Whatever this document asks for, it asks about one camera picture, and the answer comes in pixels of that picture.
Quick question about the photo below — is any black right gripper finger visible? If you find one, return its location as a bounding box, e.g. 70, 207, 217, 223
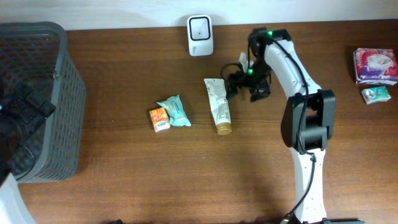
226, 83, 238, 100
249, 89, 270, 102

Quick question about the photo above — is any white tube gold cap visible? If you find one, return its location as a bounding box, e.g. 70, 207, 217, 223
204, 78, 232, 136

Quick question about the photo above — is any teal soap pouch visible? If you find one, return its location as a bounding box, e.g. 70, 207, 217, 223
157, 95, 192, 127

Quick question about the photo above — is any orange tissue packet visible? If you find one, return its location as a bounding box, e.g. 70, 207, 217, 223
149, 107, 170, 133

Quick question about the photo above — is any small green tissue packet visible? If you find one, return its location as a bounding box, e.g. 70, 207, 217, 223
361, 86, 391, 105

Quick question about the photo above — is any red purple tissue pack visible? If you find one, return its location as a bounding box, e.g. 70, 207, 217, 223
353, 48, 397, 86

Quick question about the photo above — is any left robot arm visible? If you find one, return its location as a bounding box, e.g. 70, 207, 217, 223
1, 82, 56, 223

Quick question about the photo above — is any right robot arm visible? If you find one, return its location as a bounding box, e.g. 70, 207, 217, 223
225, 27, 336, 223

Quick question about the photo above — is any white barcode scanner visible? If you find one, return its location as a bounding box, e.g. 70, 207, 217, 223
187, 15, 214, 57

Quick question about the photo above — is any dark grey plastic basket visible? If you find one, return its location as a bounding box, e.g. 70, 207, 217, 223
1, 22, 86, 183

